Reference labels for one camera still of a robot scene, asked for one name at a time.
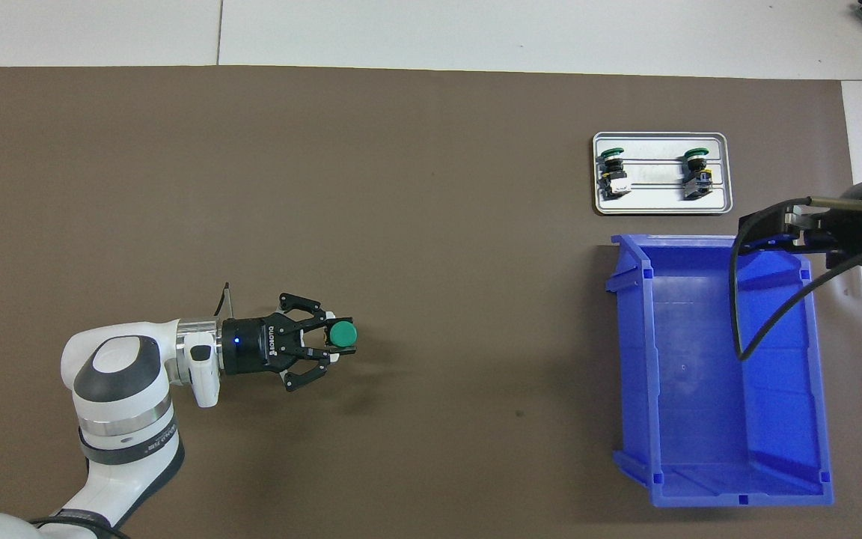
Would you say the blue plastic storage bin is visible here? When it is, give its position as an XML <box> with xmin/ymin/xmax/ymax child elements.
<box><xmin>605</xmin><ymin>234</ymin><xmax>834</xmax><ymax>508</ymax></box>

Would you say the green push button, white base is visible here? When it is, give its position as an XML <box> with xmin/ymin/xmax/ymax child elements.
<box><xmin>597</xmin><ymin>148</ymin><xmax>632</xmax><ymax>200</ymax></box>

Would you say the brown table mat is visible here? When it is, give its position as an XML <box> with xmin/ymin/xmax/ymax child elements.
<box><xmin>0</xmin><ymin>66</ymin><xmax>862</xmax><ymax>539</ymax></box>

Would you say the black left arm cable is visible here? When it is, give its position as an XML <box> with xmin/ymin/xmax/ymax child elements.
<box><xmin>27</xmin><ymin>283</ymin><xmax>231</xmax><ymax>539</ymax></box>

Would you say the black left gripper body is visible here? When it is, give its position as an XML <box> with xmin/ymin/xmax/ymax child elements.
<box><xmin>220</xmin><ymin>317</ymin><xmax>287</xmax><ymax>375</ymax></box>

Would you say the green push button switch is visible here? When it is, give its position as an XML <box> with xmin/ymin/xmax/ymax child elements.
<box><xmin>324</xmin><ymin>318</ymin><xmax>359</xmax><ymax>354</ymax></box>
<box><xmin>682</xmin><ymin>147</ymin><xmax>713</xmax><ymax>201</ymax></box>

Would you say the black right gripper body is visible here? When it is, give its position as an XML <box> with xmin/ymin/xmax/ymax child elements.
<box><xmin>811</xmin><ymin>180</ymin><xmax>862</xmax><ymax>269</ymax></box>

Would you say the grey metal tray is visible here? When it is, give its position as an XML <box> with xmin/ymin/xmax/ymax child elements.
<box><xmin>593</xmin><ymin>132</ymin><xmax>733</xmax><ymax>216</ymax></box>

